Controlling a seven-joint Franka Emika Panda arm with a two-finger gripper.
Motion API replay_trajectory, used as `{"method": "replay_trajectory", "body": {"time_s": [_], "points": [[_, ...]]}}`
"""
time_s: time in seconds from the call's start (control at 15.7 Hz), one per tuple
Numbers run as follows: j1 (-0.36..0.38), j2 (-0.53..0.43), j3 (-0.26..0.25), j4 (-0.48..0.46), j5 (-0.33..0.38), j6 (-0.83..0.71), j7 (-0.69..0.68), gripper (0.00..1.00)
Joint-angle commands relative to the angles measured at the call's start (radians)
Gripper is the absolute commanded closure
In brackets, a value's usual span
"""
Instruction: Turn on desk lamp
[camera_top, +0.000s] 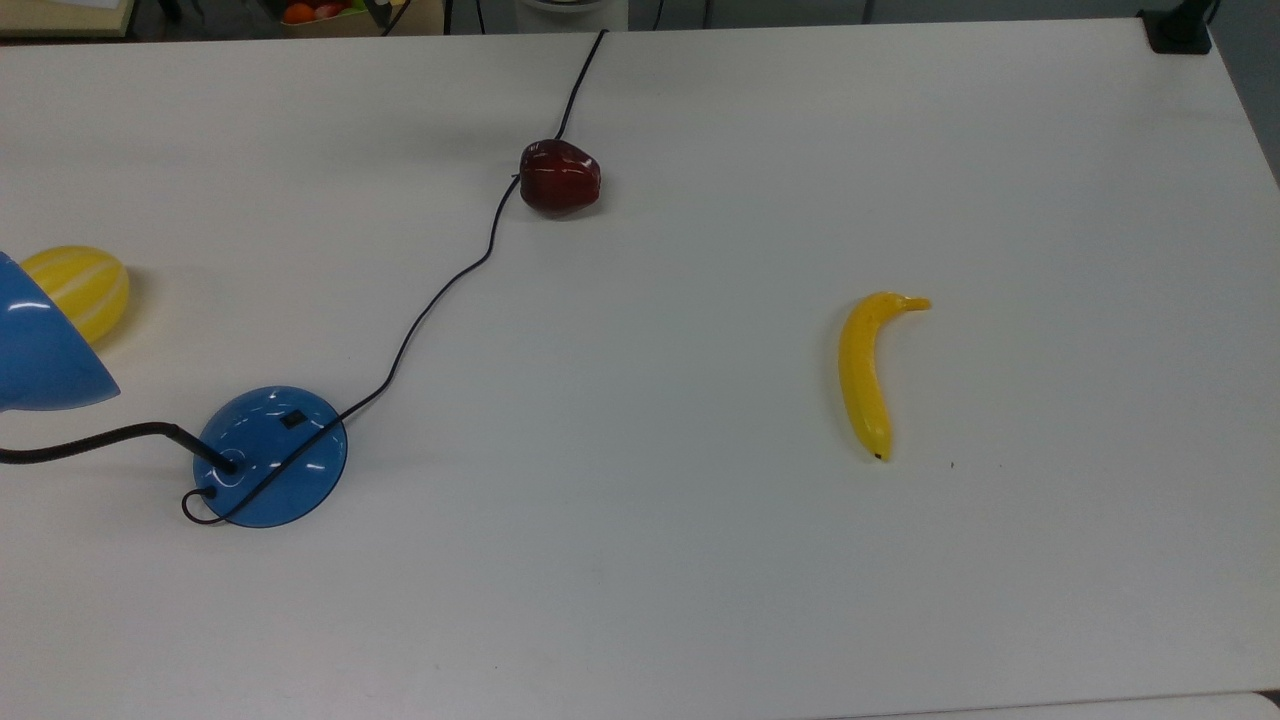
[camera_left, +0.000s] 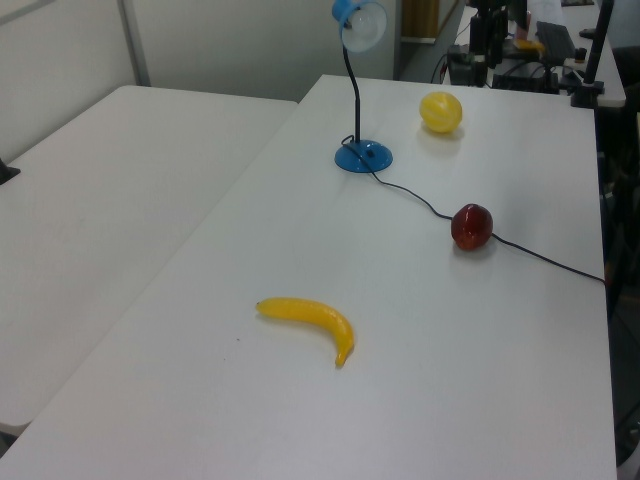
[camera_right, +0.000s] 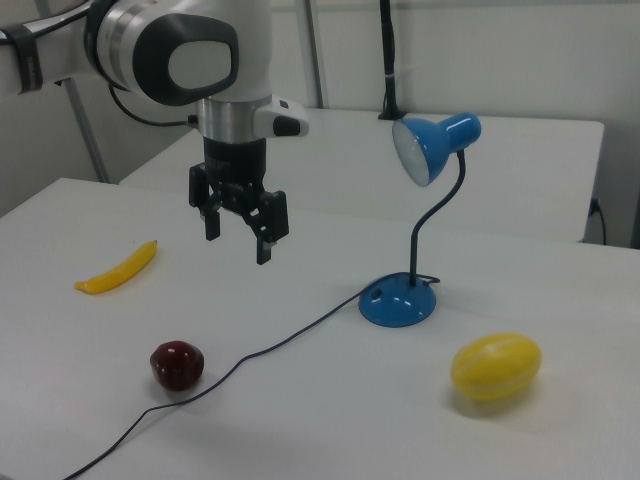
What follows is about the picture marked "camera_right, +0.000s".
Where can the yellow striped toy melon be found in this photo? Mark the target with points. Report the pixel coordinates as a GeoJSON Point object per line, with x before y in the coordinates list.
{"type": "Point", "coordinates": [495, 367]}

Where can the yellow toy banana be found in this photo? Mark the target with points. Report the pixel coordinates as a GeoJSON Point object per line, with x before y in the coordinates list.
{"type": "Point", "coordinates": [125, 267]}

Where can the white side table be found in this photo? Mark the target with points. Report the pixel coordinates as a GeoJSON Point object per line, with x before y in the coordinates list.
{"type": "Point", "coordinates": [525, 175]}

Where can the blue gooseneck desk lamp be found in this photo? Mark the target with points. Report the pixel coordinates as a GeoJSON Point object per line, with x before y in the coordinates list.
{"type": "Point", "coordinates": [400, 305]}

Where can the dark red toy fruit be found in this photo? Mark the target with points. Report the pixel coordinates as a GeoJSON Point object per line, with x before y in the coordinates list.
{"type": "Point", "coordinates": [176, 367]}

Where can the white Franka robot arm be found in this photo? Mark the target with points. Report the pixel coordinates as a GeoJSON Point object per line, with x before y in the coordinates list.
{"type": "Point", "coordinates": [150, 30]}

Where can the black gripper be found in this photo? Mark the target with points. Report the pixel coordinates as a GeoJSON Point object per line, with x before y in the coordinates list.
{"type": "Point", "coordinates": [235, 165]}

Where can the black pole with clamp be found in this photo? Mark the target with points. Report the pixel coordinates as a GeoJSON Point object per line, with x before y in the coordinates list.
{"type": "Point", "coordinates": [387, 50]}

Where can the grey aluminium frame post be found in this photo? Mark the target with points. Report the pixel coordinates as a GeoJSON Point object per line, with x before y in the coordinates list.
{"type": "Point", "coordinates": [315, 55]}
{"type": "Point", "coordinates": [90, 135]}

